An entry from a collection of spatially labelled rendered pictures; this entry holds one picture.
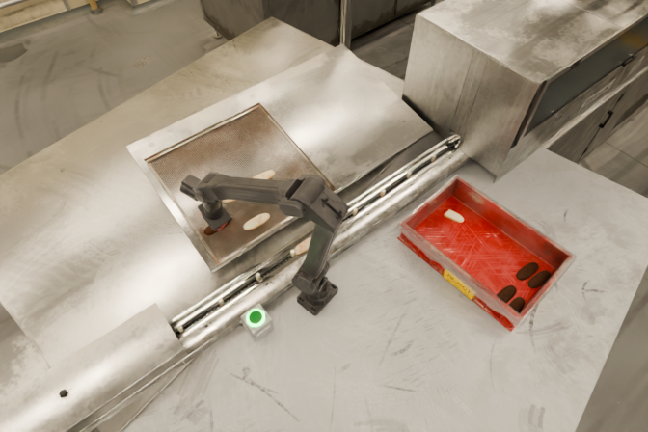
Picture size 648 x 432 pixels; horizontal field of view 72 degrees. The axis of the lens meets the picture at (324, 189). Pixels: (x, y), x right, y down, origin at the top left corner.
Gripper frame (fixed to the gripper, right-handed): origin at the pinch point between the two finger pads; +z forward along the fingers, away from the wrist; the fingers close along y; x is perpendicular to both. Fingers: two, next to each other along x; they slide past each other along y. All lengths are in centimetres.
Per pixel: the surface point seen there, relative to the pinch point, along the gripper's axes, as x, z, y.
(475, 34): -102, -40, -13
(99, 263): 36.7, 12.9, 18.2
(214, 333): 20.9, 0.7, -29.1
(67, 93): -3, 132, 222
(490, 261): -64, -2, -69
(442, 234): -60, 1, -52
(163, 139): -4.9, 1.2, 42.4
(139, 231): 20.5, 13.5, 21.0
